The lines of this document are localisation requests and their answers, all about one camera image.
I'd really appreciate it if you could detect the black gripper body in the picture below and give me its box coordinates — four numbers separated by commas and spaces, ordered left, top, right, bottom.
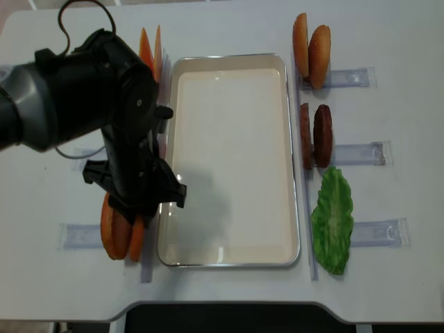
83, 133, 187, 224

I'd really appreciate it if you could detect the bread slice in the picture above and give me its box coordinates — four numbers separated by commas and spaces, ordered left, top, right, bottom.
128, 215, 145, 262
100, 193, 132, 260

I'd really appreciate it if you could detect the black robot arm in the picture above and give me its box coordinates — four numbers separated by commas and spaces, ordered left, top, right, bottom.
1, 29, 187, 222

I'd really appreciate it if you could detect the orange cheese slice outer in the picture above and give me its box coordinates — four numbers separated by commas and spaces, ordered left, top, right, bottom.
139, 28, 154, 71

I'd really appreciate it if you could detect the orange cheese slice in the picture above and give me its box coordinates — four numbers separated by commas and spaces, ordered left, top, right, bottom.
139, 28, 154, 71
154, 26, 162, 83

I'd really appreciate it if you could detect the orange cheese slice inner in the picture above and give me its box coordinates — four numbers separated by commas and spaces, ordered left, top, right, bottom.
154, 26, 162, 83

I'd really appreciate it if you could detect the brown meat patty inner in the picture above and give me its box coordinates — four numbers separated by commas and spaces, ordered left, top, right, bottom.
300, 103, 312, 170

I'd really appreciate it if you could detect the brown meat patty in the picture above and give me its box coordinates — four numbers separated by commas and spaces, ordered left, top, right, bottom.
314, 104, 333, 168
300, 103, 312, 170

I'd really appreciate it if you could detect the brown meat patty outer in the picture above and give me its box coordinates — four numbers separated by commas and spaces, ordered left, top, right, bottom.
314, 104, 333, 168

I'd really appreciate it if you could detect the green lettuce leaf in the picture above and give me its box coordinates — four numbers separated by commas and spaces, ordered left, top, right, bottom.
311, 166, 354, 275

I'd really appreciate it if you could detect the left clear acrylic rack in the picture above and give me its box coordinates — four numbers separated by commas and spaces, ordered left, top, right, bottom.
57, 49, 171, 283

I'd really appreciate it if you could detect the clear acrylic rack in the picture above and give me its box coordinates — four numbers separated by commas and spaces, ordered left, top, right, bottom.
291, 60, 410, 281
57, 49, 171, 283

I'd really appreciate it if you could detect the white rectangular tray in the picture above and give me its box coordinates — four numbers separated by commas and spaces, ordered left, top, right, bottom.
157, 53, 300, 267

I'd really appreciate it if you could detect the right clear acrylic rack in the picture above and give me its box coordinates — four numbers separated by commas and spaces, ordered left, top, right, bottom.
291, 60, 410, 281

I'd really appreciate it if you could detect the bun top inner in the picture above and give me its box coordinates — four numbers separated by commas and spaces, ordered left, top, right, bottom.
293, 12, 309, 78

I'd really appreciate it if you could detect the bun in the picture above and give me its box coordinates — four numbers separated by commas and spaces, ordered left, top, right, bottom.
308, 25, 331, 89
293, 12, 309, 78

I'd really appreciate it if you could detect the bun top outer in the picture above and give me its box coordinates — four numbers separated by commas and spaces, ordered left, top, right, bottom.
308, 25, 331, 89

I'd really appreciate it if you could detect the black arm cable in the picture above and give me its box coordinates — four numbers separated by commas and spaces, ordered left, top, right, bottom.
57, 0, 117, 55

